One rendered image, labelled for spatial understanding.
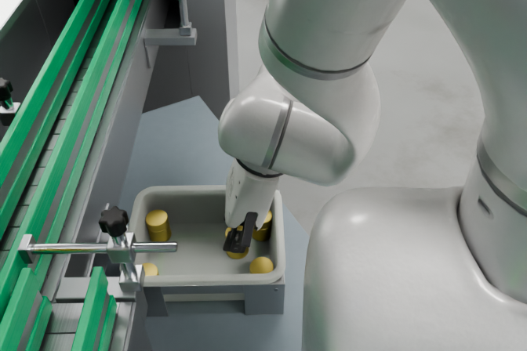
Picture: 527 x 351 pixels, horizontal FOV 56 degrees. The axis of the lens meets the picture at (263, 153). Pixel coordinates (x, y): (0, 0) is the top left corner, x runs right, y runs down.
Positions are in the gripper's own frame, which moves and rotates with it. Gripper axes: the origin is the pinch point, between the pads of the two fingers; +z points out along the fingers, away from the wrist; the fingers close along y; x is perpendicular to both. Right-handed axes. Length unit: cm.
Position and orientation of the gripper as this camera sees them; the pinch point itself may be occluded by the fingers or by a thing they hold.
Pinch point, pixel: (236, 227)
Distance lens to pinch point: 74.2
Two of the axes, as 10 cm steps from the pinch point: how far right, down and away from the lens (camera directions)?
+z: -2.6, 7.1, 6.5
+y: 0.3, 6.8, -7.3
